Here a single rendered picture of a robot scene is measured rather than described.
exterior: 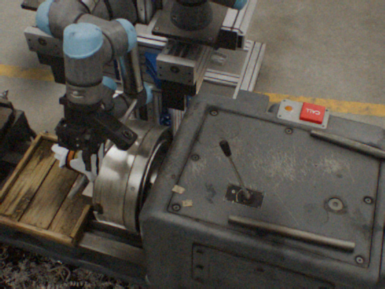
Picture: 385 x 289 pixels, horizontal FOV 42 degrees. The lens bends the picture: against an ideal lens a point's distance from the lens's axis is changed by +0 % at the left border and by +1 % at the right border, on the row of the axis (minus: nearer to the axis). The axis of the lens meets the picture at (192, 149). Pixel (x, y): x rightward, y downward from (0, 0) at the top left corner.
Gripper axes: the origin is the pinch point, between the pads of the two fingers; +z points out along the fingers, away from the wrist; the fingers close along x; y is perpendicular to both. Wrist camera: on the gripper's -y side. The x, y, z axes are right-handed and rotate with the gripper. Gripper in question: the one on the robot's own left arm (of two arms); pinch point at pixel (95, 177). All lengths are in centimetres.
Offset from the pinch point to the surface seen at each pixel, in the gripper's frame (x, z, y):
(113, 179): -10.5, 8.0, 0.3
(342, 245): -3, 4, -57
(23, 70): -177, 73, 137
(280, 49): -244, 53, -19
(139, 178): -11.5, 6.5, -6.5
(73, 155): -22.3, 12.4, 17.7
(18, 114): -50, 22, 54
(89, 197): -10.9, 16.5, 7.4
